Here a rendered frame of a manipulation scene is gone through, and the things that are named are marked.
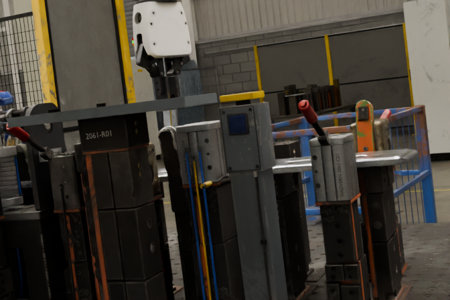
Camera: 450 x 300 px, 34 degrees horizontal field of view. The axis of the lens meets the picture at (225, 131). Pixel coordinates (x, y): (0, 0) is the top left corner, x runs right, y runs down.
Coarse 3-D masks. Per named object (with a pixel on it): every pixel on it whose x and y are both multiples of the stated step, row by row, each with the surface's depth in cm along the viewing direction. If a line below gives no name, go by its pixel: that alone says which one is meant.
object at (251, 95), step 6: (222, 96) 123; (228, 96) 123; (234, 96) 123; (240, 96) 122; (246, 96) 122; (252, 96) 121; (258, 96) 124; (264, 96) 127; (240, 102) 124; (246, 102) 124
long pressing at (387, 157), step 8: (360, 152) 160; (368, 152) 158; (376, 152) 156; (384, 152) 154; (392, 152) 152; (400, 152) 150; (408, 152) 151; (416, 152) 152; (280, 160) 164; (288, 160) 162; (296, 160) 160; (304, 160) 159; (360, 160) 143; (368, 160) 142; (376, 160) 142; (384, 160) 141; (392, 160) 141; (400, 160) 141; (408, 160) 143; (280, 168) 149; (288, 168) 149; (296, 168) 148; (304, 168) 148; (160, 176) 160
